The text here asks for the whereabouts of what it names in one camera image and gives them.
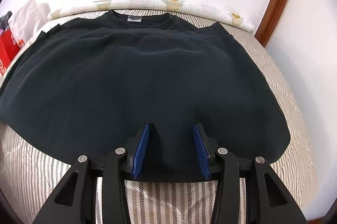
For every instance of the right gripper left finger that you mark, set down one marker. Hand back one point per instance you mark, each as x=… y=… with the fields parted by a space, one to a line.
x=73 y=198

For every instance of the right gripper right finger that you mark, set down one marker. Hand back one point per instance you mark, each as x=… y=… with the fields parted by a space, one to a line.
x=248 y=190

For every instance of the black sweatshirt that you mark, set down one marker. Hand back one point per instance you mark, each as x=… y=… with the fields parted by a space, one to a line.
x=86 y=87

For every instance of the red cardboard box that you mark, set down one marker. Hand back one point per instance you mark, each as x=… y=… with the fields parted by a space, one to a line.
x=8 y=50

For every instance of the dark plaid cloth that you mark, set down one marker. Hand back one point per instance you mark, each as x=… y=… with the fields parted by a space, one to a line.
x=4 y=21

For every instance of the white patterned pillow roll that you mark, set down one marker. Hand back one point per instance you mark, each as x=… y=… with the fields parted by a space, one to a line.
x=178 y=6

